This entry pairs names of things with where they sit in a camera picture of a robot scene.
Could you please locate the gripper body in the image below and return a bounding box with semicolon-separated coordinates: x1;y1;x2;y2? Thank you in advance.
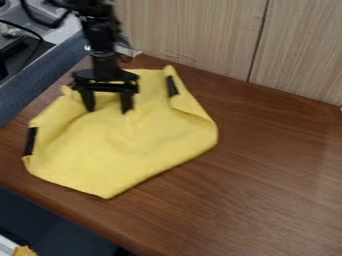
70;53;141;94

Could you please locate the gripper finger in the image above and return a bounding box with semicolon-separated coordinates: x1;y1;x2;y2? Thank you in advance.
78;87;98;113
118;91;137;115

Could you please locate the yellow cloth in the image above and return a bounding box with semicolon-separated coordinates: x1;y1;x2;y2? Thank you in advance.
21;64;220;200

